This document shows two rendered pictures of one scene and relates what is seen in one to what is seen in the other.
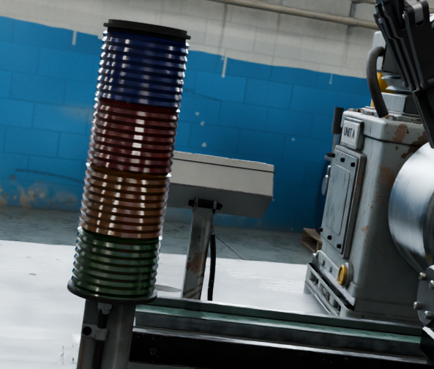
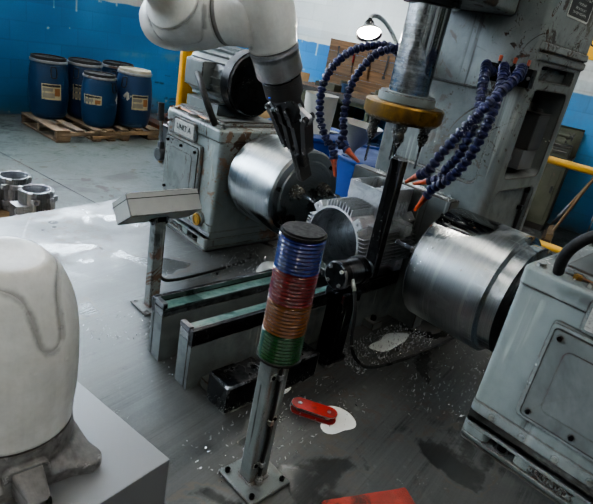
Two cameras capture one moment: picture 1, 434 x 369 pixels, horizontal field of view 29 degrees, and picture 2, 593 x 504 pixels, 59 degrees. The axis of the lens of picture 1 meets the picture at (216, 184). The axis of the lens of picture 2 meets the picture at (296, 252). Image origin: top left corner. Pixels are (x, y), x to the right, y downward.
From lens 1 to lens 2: 54 cm
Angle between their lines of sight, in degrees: 42
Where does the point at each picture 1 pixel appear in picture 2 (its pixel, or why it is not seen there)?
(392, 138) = (225, 140)
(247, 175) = (185, 198)
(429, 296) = (336, 276)
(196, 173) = (158, 205)
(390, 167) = (224, 157)
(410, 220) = (255, 197)
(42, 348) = not seen: hidden behind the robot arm
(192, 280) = (156, 264)
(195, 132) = not seen: outside the picture
